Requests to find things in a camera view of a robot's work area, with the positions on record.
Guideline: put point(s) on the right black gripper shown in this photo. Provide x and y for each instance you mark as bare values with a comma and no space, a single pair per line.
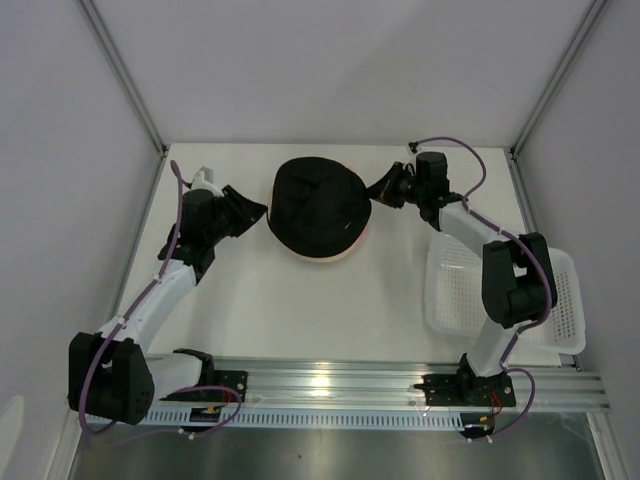
384,190

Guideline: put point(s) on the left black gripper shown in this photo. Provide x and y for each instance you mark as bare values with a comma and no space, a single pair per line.
246,212

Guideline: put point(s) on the pink bucket hat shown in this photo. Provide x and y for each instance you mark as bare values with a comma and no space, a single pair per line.
363,234

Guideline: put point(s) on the beige bucket hat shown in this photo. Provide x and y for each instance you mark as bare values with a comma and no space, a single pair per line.
325,259

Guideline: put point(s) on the black and beige hat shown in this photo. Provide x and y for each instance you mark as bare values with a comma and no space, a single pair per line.
320,210

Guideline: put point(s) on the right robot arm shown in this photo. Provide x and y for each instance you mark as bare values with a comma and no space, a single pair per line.
517,285

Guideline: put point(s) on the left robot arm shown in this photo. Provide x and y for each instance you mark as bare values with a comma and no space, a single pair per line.
109,373

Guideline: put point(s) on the white plastic basket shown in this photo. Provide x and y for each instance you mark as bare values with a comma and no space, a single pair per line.
453,303

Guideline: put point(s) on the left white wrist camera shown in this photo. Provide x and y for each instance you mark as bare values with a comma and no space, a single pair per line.
203,179

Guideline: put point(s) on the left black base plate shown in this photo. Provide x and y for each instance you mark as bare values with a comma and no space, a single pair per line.
234,379

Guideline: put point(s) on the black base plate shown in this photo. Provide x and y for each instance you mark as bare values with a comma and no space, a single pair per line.
452,390
234,379

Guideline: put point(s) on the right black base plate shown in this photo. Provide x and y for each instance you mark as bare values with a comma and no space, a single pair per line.
452,390

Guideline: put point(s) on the white slotted cable duct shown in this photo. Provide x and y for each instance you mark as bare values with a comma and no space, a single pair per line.
412,420

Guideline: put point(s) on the left aluminium frame post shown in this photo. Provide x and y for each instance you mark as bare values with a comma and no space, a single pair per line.
112,55

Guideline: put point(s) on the aluminium frame post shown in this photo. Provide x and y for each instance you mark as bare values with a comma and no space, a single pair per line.
570,54
112,55

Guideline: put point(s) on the aluminium mounting rail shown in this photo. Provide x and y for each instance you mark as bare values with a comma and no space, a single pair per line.
364,385

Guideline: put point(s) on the right aluminium frame post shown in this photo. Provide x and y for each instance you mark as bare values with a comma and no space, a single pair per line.
570,54

